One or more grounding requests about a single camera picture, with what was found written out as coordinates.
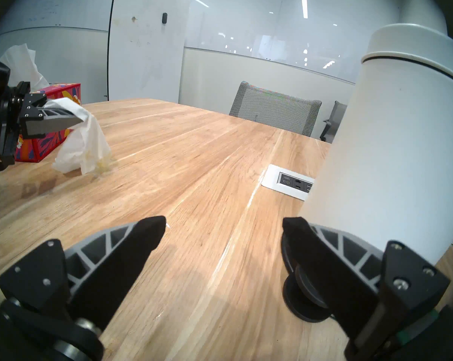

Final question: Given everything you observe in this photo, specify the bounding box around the white table power outlet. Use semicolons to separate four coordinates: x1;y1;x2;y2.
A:
261;164;315;202

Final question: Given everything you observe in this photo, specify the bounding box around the grey mesh chair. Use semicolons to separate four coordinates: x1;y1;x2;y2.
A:
229;81;322;138

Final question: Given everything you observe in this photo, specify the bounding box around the wide glass wall board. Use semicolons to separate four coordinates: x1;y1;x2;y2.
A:
185;0;400;84

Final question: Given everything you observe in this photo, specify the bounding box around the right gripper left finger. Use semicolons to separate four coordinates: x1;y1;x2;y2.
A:
0;215;167;331

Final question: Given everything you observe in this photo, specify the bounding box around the white pedal trash bin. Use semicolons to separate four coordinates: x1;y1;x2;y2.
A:
281;24;453;323

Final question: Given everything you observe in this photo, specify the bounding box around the white tissue in box slot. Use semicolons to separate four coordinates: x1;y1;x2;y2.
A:
0;44;50;92

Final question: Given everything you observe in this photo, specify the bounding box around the rolling whiteboard with black stand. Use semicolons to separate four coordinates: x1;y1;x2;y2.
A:
107;0;191;103

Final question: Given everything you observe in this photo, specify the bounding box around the grey office chair with armrests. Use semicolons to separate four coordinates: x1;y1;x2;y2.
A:
320;101;348;143

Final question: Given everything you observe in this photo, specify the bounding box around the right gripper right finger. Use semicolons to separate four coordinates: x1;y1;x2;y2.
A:
282;216;451;361

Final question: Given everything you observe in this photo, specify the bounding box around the white tissue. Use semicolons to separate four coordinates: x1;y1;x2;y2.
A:
0;44;50;92
42;98;112;175

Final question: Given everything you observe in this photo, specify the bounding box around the side wall glass board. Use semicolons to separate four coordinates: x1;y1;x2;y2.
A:
0;0;112;37

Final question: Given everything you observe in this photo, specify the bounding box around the red floral tissue box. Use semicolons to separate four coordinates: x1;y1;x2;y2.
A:
0;83;81;162

